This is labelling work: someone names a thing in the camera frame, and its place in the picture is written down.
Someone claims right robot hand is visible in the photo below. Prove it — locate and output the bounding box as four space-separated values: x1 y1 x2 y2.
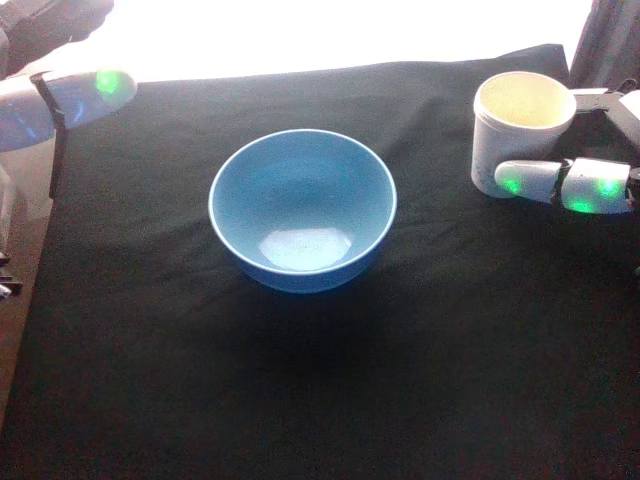
493 79 640 217

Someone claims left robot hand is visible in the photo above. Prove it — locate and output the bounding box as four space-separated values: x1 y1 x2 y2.
0 0 139 154

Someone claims white paper cup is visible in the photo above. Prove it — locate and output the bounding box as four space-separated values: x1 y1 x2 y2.
470 71 578 199

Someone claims blue bowl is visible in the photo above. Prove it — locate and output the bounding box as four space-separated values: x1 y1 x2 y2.
207 128 399 295

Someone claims white backdrop sheet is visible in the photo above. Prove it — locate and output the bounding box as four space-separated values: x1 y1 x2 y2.
29 0 596 85

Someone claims black table cloth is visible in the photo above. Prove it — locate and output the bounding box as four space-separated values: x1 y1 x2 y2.
0 43 640 480

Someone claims dark backdrop frame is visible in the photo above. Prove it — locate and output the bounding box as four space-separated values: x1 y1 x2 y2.
568 0 640 92

